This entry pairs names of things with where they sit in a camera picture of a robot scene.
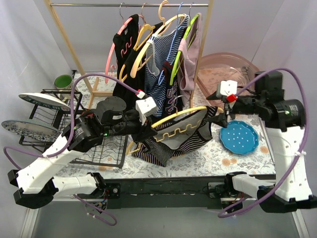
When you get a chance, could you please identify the black white striped tank top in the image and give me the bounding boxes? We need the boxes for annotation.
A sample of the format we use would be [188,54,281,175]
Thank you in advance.
[131,106,221,167]

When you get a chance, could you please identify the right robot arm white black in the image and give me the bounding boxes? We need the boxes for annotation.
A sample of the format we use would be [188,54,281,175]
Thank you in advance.
[209,68,317,213]

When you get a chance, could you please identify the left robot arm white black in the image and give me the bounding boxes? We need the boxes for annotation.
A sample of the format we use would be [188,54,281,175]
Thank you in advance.
[8,96,157,209]

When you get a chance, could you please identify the peach plastic hanger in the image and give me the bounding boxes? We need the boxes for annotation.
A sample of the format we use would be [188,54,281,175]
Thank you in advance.
[130,0,186,78]

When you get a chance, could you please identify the green plastic hanger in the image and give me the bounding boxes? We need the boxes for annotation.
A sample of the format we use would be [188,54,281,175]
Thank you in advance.
[169,13,202,86]

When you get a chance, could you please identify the blue white striped tank top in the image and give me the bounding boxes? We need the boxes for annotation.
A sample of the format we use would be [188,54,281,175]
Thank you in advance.
[144,15,190,119]

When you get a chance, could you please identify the pink wavy plastic hanger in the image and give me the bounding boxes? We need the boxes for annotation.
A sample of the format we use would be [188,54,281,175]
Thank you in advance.
[105,2,139,76]

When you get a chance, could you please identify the blue dotted plate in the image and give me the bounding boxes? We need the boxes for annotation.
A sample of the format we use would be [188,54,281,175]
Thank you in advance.
[219,120,259,155]

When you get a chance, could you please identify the pink translucent plastic basin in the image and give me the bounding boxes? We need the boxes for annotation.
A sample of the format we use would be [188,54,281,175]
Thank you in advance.
[197,53,259,97]

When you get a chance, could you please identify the floral tablecloth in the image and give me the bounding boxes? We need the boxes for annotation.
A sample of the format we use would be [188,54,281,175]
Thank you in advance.
[48,70,275,179]

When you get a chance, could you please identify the navy jersey with letters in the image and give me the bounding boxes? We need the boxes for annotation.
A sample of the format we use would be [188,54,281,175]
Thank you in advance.
[162,61,183,117]

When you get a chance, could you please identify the pink mauve garment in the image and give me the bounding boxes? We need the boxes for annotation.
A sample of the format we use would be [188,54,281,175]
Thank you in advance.
[177,21,202,104]

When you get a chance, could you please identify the green mug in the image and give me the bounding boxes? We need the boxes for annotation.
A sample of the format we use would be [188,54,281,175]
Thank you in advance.
[54,74,73,92]

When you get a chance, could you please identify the black garment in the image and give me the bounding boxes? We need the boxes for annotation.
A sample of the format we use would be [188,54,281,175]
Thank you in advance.
[117,14,190,119]

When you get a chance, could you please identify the white plate with lettering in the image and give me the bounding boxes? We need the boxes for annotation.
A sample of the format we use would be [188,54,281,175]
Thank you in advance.
[18,93,70,111]

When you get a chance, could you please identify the wooden clothes rack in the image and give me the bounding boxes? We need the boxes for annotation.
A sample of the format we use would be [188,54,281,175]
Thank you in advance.
[44,0,213,109]

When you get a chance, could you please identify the blue floral patterned plate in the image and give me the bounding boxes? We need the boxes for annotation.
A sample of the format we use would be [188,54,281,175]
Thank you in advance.
[1,119,61,142]

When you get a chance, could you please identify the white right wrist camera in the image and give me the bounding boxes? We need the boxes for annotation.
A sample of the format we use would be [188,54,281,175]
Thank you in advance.
[216,80,238,103]

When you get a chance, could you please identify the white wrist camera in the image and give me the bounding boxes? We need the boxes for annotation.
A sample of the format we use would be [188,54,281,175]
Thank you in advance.
[216,80,238,103]
[136,97,158,125]

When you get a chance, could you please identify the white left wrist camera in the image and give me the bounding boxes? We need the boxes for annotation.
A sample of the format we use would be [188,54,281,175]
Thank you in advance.
[136,97,158,125]

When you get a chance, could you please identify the black wire dish rack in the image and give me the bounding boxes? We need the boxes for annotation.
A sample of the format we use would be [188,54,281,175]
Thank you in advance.
[19,105,128,168]

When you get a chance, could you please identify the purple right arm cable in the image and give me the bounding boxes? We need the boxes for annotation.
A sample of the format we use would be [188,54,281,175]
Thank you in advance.
[217,68,309,219]

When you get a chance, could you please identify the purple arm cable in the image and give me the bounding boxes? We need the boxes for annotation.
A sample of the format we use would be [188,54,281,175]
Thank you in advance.
[3,73,144,227]
[217,68,309,219]

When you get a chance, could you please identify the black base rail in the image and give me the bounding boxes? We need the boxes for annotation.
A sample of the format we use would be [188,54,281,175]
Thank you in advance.
[105,176,241,209]

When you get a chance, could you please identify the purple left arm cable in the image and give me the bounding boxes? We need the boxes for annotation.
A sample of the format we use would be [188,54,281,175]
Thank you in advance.
[3,73,144,227]

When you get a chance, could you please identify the blue wire hanger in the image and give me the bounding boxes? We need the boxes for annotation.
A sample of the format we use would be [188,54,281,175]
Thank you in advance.
[158,2,184,85]

